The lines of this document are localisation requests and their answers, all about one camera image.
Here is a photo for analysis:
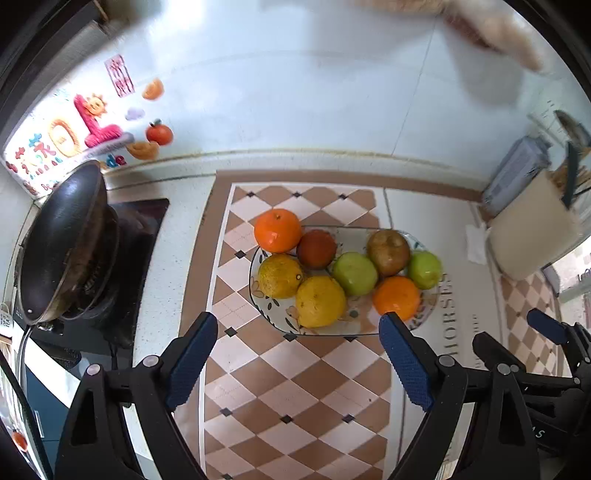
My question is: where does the black range hood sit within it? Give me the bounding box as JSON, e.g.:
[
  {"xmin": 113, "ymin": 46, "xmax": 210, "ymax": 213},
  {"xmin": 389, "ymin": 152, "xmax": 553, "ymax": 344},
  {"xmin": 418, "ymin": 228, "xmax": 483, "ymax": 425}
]
[{"xmin": 0, "ymin": 0, "xmax": 114, "ymax": 155}]

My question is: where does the red apple wall sticker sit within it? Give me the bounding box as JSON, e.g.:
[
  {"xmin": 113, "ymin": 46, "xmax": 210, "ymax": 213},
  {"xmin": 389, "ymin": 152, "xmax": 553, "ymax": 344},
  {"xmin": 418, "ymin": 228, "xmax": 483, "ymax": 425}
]
[{"xmin": 146, "ymin": 119, "xmax": 174, "ymax": 146}]

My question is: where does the brown round fruit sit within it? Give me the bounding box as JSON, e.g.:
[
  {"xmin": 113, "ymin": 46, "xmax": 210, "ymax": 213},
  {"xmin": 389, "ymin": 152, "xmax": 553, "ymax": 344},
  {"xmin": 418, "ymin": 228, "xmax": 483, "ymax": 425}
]
[{"xmin": 367, "ymin": 229, "xmax": 411, "ymax": 278}]

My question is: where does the black gas stove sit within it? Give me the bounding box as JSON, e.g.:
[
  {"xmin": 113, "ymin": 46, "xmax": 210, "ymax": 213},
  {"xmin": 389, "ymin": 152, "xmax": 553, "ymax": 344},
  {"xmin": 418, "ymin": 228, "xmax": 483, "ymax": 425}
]
[{"xmin": 7, "ymin": 198, "xmax": 170, "ymax": 370}]

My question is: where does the white folded tissue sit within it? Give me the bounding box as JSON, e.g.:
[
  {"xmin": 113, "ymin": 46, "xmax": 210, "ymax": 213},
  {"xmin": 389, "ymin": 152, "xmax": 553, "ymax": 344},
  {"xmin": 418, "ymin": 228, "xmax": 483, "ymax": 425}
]
[{"xmin": 464, "ymin": 221, "xmax": 491, "ymax": 265}]

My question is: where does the dark red round fruit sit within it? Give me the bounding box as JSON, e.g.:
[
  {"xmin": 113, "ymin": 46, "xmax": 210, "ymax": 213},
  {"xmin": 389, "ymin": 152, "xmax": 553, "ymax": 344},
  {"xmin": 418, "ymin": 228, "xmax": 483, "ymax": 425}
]
[{"xmin": 296, "ymin": 229, "xmax": 338, "ymax": 270}]

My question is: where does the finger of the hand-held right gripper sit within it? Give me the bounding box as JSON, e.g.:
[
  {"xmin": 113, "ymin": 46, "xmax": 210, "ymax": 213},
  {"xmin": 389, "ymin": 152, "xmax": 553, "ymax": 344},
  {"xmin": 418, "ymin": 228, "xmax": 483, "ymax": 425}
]
[
  {"xmin": 527, "ymin": 308, "xmax": 591, "ymax": 370},
  {"xmin": 472, "ymin": 331, "xmax": 581, "ymax": 391}
]

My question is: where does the black frying pan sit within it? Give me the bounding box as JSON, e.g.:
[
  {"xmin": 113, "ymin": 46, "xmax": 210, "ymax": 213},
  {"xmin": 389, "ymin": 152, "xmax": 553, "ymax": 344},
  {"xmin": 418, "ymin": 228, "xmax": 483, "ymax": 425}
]
[{"xmin": 16, "ymin": 159, "xmax": 122, "ymax": 388}]

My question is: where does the black handled knife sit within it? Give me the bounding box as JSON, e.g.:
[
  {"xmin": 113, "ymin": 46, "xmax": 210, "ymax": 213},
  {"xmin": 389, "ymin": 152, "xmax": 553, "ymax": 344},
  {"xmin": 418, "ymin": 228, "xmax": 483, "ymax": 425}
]
[{"xmin": 560, "ymin": 140, "xmax": 583, "ymax": 206}]

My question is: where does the blue grey box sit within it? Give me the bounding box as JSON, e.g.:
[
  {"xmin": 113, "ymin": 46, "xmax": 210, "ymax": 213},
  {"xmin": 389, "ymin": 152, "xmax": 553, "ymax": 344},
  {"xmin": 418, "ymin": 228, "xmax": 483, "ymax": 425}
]
[{"xmin": 481, "ymin": 136, "xmax": 553, "ymax": 219}]

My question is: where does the oval deer print plate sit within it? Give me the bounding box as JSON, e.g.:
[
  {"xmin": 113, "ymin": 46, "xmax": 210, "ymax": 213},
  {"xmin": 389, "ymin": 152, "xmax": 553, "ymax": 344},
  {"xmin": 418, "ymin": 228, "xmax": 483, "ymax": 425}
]
[{"xmin": 249, "ymin": 225, "xmax": 440, "ymax": 337}]

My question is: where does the red seal wall sticker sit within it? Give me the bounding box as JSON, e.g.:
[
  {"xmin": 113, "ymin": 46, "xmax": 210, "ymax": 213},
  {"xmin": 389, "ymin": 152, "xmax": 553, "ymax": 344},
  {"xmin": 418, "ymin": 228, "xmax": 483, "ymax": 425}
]
[{"xmin": 104, "ymin": 54, "xmax": 136, "ymax": 97}]

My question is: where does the white wall socket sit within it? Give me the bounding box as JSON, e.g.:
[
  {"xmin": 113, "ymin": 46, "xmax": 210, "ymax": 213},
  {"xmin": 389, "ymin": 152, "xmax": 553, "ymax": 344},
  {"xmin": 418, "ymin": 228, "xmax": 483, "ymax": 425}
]
[{"xmin": 529, "ymin": 98, "xmax": 560, "ymax": 136}]

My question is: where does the colourful letter wall sticker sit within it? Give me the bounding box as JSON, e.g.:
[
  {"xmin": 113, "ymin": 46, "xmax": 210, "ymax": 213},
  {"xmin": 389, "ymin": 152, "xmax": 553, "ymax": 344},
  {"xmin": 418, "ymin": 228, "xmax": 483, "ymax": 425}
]
[{"xmin": 4, "ymin": 91, "xmax": 136, "ymax": 197}]

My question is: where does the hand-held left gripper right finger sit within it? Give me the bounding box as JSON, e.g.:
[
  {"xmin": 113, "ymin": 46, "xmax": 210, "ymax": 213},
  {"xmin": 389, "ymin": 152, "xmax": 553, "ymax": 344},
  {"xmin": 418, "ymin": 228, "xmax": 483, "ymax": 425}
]
[{"xmin": 379, "ymin": 311, "xmax": 544, "ymax": 480}]

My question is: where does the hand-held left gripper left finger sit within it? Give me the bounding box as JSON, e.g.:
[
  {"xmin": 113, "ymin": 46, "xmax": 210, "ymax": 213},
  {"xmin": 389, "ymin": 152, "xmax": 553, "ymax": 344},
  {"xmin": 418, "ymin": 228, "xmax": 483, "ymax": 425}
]
[{"xmin": 54, "ymin": 311, "xmax": 219, "ymax": 480}]

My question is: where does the orange segment wall sticker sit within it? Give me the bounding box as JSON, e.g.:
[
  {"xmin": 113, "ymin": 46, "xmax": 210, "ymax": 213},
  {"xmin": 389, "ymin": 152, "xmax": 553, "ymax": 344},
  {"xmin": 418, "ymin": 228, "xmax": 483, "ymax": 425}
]
[{"xmin": 141, "ymin": 78, "xmax": 166, "ymax": 101}]

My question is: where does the cream utensil holder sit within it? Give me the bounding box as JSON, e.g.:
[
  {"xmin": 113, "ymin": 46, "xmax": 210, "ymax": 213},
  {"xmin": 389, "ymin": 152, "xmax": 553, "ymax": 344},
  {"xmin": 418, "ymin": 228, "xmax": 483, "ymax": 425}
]
[{"xmin": 488, "ymin": 170, "xmax": 584, "ymax": 282}]

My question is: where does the gold ingot wall sticker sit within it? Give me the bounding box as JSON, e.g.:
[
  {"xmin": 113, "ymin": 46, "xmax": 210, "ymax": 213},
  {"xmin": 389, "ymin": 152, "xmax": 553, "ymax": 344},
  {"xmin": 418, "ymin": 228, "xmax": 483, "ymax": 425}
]
[{"xmin": 127, "ymin": 141, "xmax": 160, "ymax": 161}]

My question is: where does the green apple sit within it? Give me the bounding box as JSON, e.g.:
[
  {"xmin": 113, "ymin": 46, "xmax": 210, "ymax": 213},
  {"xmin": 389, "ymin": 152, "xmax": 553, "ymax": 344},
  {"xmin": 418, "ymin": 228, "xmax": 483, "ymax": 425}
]
[
  {"xmin": 332, "ymin": 251, "xmax": 380, "ymax": 297},
  {"xmin": 406, "ymin": 251, "xmax": 443, "ymax": 291}
]

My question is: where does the orange tangerine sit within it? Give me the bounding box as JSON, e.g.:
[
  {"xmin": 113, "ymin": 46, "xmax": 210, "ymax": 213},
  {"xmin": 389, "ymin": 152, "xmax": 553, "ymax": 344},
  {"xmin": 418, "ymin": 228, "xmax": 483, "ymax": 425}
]
[
  {"xmin": 254, "ymin": 208, "xmax": 303, "ymax": 254},
  {"xmin": 373, "ymin": 276, "xmax": 422, "ymax": 322}
]

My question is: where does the checkered table mat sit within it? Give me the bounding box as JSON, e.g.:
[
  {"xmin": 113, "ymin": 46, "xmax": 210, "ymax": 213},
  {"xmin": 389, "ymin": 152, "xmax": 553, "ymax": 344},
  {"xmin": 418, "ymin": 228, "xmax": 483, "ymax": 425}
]
[{"xmin": 178, "ymin": 169, "xmax": 575, "ymax": 480}]

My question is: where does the yellow citrus fruit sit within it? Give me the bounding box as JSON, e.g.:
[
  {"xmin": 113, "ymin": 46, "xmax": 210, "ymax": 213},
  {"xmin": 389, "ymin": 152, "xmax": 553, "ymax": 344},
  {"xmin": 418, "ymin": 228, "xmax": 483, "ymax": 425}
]
[
  {"xmin": 295, "ymin": 275, "xmax": 347, "ymax": 329},
  {"xmin": 257, "ymin": 253, "xmax": 305, "ymax": 299}
]

